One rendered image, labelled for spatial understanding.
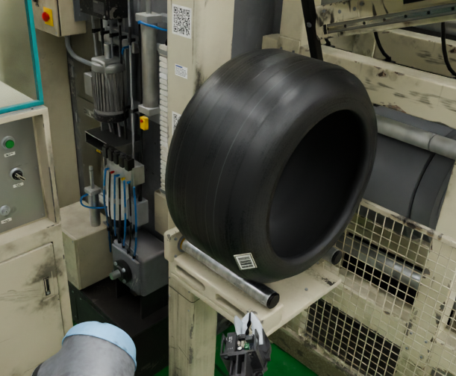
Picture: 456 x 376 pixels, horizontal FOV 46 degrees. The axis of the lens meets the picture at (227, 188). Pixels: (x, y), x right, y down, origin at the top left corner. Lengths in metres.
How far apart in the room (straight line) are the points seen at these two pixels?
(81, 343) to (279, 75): 0.70
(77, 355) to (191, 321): 1.05
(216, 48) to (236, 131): 0.36
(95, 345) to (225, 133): 0.54
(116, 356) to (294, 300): 0.81
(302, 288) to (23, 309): 0.86
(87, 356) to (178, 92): 0.86
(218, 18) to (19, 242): 0.85
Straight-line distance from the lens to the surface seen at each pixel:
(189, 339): 1.91
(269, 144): 1.12
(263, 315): 1.40
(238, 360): 1.04
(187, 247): 1.54
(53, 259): 1.75
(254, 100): 1.16
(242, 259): 1.23
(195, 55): 1.40
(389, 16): 1.50
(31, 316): 1.83
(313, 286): 1.61
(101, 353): 0.82
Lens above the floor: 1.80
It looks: 29 degrees down
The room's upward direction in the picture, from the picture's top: 3 degrees clockwise
